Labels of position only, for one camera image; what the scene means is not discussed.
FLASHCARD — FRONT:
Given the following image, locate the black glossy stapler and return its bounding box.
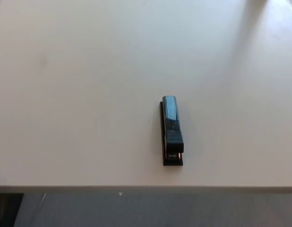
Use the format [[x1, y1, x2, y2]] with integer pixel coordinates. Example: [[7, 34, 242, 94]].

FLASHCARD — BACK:
[[159, 95, 185, 166]]

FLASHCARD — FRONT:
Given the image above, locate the black object under desk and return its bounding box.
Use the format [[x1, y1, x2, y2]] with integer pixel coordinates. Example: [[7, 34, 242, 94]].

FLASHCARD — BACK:
[[0, 192, 24, 227]]

